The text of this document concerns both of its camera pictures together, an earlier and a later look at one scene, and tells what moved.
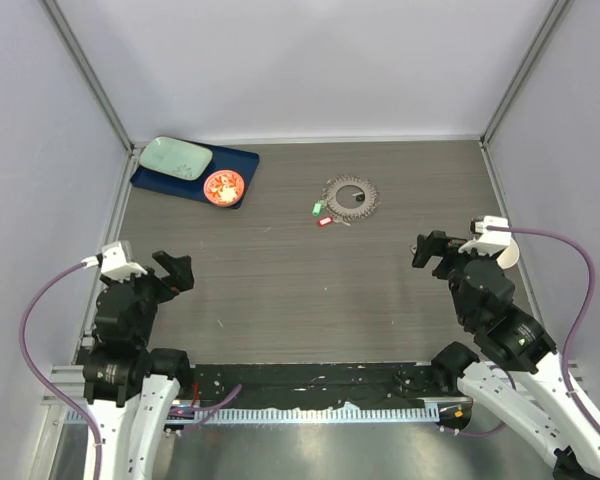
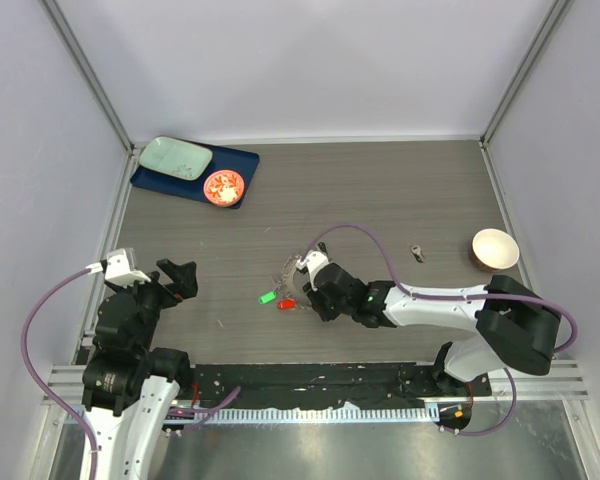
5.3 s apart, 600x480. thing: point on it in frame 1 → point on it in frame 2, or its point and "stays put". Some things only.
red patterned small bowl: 223,188 stays put
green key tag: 317,207 → 265,298
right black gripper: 436,242 → 316,297
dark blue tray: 241,161 stays put
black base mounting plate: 241,387 stays put
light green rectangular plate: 177,157 stays put
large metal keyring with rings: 343,215 → 288,276
